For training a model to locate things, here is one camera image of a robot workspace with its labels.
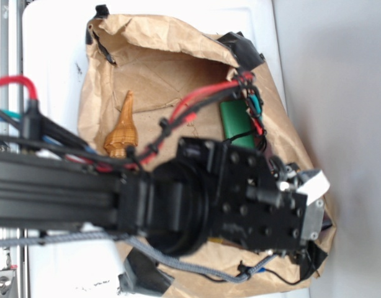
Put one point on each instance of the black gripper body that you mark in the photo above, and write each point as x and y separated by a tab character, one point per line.
260	208

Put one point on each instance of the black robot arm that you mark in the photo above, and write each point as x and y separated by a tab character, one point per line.
208	190

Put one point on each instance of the green rectangular block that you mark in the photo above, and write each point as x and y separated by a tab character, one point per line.
236	123

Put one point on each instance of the orange spiral seashell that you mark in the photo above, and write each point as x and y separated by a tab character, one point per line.
124	134

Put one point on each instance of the brown paper bag tray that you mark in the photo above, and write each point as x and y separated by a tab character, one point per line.
179	76

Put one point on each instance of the aluminium frame rail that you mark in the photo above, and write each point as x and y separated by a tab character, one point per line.
14	267

